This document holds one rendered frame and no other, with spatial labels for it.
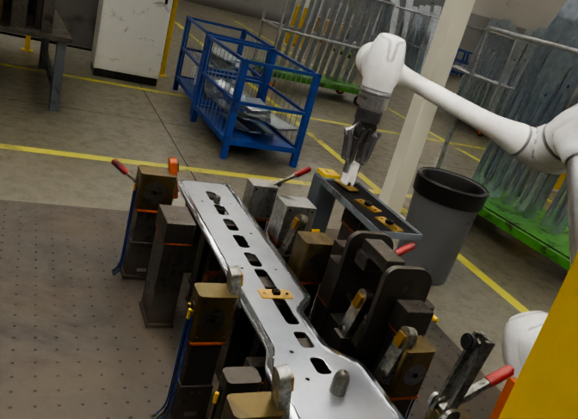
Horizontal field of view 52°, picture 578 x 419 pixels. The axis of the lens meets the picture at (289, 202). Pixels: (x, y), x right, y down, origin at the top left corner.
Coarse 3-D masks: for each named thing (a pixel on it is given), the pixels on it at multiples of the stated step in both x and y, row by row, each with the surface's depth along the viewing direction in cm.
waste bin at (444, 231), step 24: (432, 168) 429; (432, 192) 394; (456, 192) 387; (480, 192) 414; (408, 216) 419; (432, 216) 399; (456, 216) 395; (408, 240) 416; (432, 240) 404; (456, 240) 405; (408, 264) 417; (432, 264) 410
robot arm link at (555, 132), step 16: (576, 112) 160; (560, 128) 165; (576, 128) 159; (560, 144) 163; (576, 144) 158; (576, 160) 158; (576, 176) 156; (576, 192) 154; (576, 208) 153; (576, 224) 151; (576, 240) 149
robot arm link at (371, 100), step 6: (360, 90) 170; (366, 90) 168; (372, 90) 167; (360, 96) 170; (366, 96) 168; (372, 96) 167; (378, 96) 167; (384, 96) 168; (360, 102) 170; (366, 102) 168; (372, 102) 168; (378, 102) 168; (384, 102) 169; (366, 108) 170; (372, 108) 169; (378, 108) 169; (384, 108) 170
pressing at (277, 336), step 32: (192, 192) 189; (224, 192) 197; (224, 224) 173; (256, 224) 178; (224, 256) 154; (256, 256) 159; (256, 288) 143; (288, 288) 147; (256, 320) 130; (288, 352) 122; (320, 352) 125; (320, 384) 115; (352, 384) 118; (320, 416) 106; (352, 416) 108; (384, 416) 111
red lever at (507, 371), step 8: (504, 368) 109; (512, 368) 109; (488, 376) 109; (496, 376) 109; (504, 376) 109; (480, 384) 109; (488, 384) 108; (496, 384) 109; (472, 392) 108; (480, 392) 109; (448, 400) 108; (464, 400) 108; (440, 408) 107
